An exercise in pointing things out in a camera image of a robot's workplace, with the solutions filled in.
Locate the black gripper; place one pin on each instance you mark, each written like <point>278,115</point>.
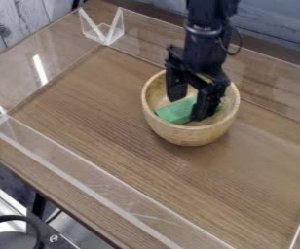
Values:
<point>195,61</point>

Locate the green rectangular block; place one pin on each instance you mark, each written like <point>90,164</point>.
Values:
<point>177,112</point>

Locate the brown wooden bowl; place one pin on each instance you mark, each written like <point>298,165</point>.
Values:
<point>191,133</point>

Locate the black table leg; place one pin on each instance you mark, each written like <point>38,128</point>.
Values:
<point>38,206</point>

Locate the clear acrylic enclosure wall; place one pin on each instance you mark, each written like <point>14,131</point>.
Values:
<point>75,139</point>

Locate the black metal mount plate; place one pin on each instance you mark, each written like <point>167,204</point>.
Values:
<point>47,238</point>

